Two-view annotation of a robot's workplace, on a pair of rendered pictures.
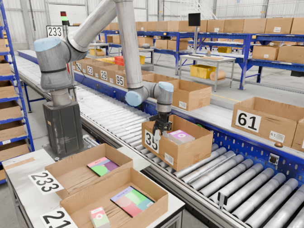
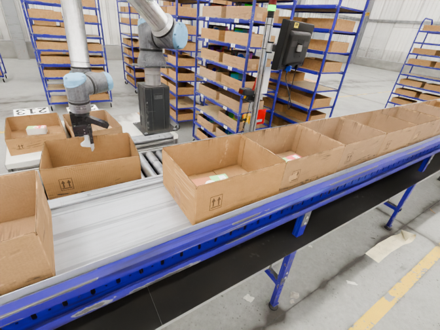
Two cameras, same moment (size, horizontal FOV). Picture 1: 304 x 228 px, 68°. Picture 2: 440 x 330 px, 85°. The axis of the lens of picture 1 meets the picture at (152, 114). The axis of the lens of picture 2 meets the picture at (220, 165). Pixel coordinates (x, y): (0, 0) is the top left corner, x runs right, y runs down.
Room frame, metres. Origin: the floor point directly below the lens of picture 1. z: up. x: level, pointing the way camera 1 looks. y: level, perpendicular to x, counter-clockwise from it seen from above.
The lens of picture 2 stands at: (2.04, -1.12, 1.48)
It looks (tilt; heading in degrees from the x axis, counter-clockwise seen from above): 30 degrees down; 94
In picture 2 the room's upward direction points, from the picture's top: 6 degrees clockwise
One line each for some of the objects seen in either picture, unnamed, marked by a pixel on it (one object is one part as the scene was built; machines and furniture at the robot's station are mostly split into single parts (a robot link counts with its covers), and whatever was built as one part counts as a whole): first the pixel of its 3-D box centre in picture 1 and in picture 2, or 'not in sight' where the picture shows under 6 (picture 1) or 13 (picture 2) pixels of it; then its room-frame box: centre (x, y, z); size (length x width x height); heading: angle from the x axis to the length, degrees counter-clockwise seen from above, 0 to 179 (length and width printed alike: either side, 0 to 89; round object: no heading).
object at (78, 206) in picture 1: (116, 206); (36, 131); (0.78, 0.16, 0.80); 0.38 x 0.28 x 0.10; 133
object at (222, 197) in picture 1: (221, 203); not in sight; (0.82, -0.32, 0.78); 0.05 x 0.01 x 0.11; 39
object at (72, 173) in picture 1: (90, 171); (92, 127); (1.04, 0.34, 0.80); 0.38 x 0.28 x 0.10; 135
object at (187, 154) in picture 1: (175, 139); (93, 163); (1.35, -0.16, 0.83); 0.39 x 0.29 x 0.17; 35
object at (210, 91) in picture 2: not in sight; (217, 90); (1.71, 1.87, 0.79); 0.40 x 0.30 x 0.10; 131
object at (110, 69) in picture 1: (116, 74); (374, 133); (2.90, 0.46, 0.96); 0.39 x 0.29 x 0.17; 39
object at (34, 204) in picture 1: (81, 182); (97, 132); (1.03, 0.39, 0.74); 1.00 x 0.58 x 0.03; 42
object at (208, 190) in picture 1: (228, 177); not in sight; (1.09, -0.44, 0.72); 0.52 x 0.05 x 0.05; 129
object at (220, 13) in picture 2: not in sight; (223, 13); (1.70, 1.87, 1.59); 0.40 x 0.30 x 0.10; 128
